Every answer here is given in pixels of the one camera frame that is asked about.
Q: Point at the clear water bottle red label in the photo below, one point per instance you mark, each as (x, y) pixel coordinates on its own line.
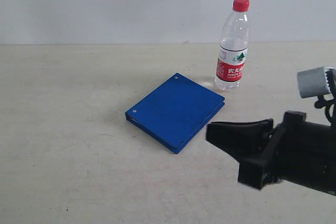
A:
(233, 47)

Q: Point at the blue ring binder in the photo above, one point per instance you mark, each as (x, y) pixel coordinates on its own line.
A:
(175, 111)

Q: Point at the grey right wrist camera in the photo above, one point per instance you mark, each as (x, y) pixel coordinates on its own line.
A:
(316, 82)

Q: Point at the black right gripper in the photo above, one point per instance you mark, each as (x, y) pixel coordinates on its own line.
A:
(298, 151)

